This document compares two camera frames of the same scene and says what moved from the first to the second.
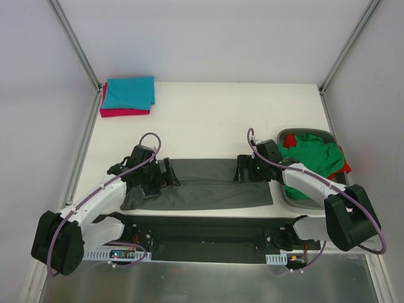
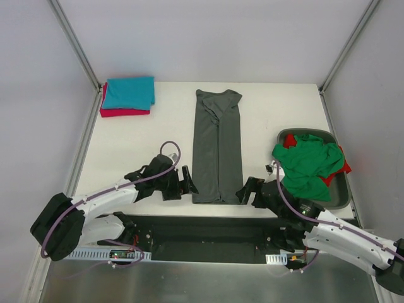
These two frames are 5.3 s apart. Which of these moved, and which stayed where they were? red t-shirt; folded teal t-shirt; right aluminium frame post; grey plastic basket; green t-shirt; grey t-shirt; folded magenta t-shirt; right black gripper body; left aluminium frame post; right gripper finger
Moved: right black gripper body; grey t-shirt; right gripper finger
Stayed: folded teal t-shirt; right aluminium frame post; left aluminium frame post; folded magenta t-shirt; green t-shirt; red t-shirt; grey plastic basket
